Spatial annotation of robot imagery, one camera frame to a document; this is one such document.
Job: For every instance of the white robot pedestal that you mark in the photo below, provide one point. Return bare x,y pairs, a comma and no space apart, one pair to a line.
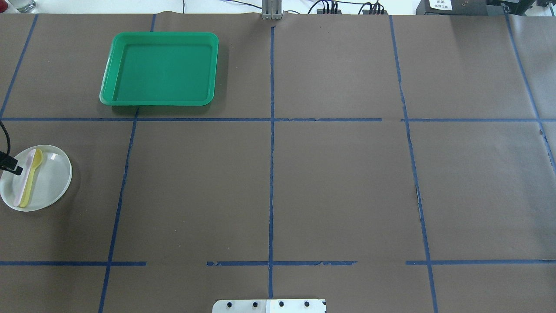
270,306

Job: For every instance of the yellow plastic spoon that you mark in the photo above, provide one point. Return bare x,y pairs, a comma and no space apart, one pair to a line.
29,185

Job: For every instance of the clear water bottle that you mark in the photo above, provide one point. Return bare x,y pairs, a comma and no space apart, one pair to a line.
23,6

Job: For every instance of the aluminium frame post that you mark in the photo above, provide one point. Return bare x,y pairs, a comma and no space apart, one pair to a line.
272,10

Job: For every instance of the green plastic tray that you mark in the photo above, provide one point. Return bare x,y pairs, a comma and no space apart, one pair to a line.
161,69

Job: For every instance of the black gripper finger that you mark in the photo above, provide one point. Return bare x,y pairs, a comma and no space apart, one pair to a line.
9,164

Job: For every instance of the white round plate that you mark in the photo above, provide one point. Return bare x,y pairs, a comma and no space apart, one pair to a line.
50,182

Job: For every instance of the pink plastic spoon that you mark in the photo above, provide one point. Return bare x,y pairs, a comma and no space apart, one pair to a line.
19,191

